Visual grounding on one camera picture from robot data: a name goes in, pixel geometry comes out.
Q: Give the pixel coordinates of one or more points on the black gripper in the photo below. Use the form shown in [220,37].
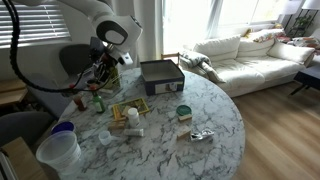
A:
[100,53]

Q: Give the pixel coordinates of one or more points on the green hot sauce bottle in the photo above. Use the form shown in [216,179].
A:
[98,103]

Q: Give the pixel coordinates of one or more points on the brown hot sauce bottle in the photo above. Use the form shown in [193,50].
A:
[80,103]

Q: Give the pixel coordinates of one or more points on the white pill bottle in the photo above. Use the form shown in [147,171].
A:
[133,118]

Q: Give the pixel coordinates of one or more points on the clear plastic tray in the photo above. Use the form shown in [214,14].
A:
[114,90]

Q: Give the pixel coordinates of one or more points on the black office chair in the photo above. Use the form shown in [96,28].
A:
[75,58]

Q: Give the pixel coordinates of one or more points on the small red object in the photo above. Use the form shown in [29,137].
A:
[71,86]

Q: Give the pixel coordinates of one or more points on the yellow card box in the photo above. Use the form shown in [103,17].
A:
[140,106]

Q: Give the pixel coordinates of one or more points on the wooden block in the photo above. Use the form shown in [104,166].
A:
[185,117]
[116,125]
[184,133]

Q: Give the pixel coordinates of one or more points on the navy cardboard box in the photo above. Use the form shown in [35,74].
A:
[163,78]

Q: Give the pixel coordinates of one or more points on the grey fabric chair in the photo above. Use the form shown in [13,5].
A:
[46,100]
[23,126]

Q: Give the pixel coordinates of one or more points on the white curtain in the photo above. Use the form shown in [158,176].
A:
[150,30]

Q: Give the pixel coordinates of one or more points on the clear measuring scoop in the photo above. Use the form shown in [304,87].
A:
[105,137]

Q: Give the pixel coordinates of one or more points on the can with blue lid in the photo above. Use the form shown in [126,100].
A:
[63,127]

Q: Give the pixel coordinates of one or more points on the wooden chair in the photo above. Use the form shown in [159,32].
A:
[170,56]

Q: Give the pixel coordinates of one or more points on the green round lid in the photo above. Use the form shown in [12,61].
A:
[184,110]

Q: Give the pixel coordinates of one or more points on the clear plastic pitcher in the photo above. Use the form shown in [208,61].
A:
[58,151]

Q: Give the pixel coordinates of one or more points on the wooden desk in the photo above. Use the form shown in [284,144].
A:
[11,91]

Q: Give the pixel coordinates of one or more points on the grey blanket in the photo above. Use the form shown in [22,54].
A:
[198,60]

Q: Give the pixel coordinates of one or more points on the crumpled foil wrapper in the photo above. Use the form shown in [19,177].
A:
[201,135]

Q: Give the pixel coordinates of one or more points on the light wooden board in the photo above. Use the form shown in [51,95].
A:
[23,163]

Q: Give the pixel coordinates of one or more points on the white sofa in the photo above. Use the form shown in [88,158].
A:
[253,70]

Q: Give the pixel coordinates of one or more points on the yellow toy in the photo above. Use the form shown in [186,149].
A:
[248,32]

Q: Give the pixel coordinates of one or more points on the floral pillow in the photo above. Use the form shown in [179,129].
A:
[268,35]

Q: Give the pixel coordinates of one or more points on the floral cushion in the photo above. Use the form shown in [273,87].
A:
[305,42]

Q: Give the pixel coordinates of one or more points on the black plant stand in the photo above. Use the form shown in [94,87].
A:
[301,23]

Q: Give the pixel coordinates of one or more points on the dark coffee table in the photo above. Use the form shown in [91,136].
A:
[308,78]

